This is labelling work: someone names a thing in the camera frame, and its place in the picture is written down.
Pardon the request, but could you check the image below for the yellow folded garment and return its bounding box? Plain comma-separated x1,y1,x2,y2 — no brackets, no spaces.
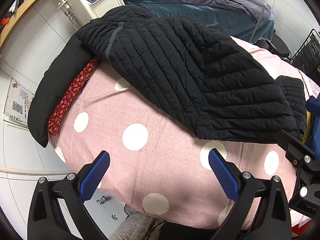
302,112,312,143

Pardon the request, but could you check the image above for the wooden shelf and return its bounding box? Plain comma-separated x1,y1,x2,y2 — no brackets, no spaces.
1,0,39,48

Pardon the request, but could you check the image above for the black wire rack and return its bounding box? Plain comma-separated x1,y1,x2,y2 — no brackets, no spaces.
289,29,319,73

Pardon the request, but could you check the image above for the black folded garment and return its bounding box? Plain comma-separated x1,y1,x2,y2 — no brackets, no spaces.
28,35,94,148

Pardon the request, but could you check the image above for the white beauty machine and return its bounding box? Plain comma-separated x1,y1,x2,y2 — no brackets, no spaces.
58,0,124,29

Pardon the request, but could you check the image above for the metal IV pole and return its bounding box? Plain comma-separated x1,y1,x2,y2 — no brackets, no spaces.
249,0,268,43

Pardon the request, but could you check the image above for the pink polka dot bedsheet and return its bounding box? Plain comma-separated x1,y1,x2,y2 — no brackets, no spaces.
48,36,320,230

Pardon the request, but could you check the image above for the blue massage bed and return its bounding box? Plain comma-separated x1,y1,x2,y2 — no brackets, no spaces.
123,0,274,43

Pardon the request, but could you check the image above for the black quilted down jacket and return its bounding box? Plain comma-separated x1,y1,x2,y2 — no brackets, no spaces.
76,5,307,144

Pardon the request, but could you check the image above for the red floral cloth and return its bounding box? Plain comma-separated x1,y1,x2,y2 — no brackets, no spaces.
48,57,100,137

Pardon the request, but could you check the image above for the navy blue garment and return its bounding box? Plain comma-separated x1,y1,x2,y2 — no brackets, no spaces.
306,95,320,144

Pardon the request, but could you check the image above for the black round stool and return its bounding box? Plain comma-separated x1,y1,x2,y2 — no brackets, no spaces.
267,33,291,59

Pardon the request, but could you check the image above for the QR code poster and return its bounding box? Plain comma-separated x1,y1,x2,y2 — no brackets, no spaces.
4,79,34,127

